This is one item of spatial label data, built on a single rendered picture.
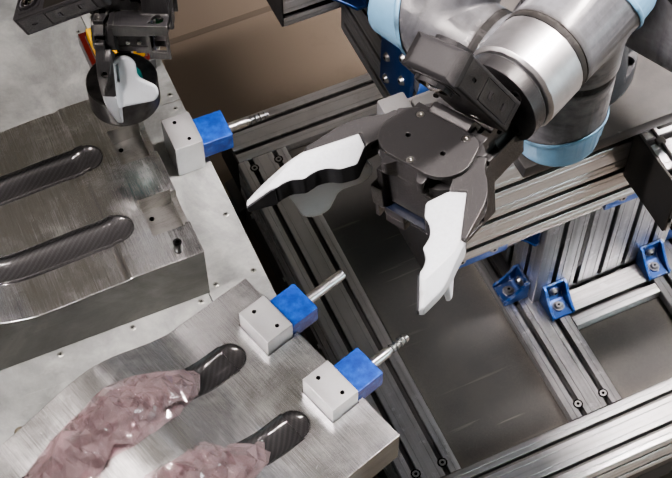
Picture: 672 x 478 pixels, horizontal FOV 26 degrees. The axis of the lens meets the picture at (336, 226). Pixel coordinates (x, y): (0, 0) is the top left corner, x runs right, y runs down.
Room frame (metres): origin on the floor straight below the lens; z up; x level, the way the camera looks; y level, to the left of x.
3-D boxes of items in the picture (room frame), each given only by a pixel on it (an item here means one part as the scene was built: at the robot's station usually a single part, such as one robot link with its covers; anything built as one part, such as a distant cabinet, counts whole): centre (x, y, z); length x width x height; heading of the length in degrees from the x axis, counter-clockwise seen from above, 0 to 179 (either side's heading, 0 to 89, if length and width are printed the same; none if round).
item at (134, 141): (1.03, 0.24, 0.87); 0.05 x 0.05 x 0.04; 24
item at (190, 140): (1.09, 0.14, 0.83); 0.13 x 0.05 x 0.05; 114
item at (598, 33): (0.74, -0.19, 1.43); 0.11 x 0.08 x 0.09; 140
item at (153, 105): (1.03, 0.24, 0.99); 0.08 x 0.08 x 0.04
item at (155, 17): (1.03, 0.21, 1.14); 0.09 x 0.08 x 0.12; 88
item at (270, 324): (0.82, 0.04, 0.85); 0.13 x 0.05 x 0.05; 131
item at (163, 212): (0.93, 0.20, 0.87); 0.05 x 0.05 x 0.04; 24
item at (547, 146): (0.75, -0.17, 1.34); 0.11 x 0.08 x 0.11; 50
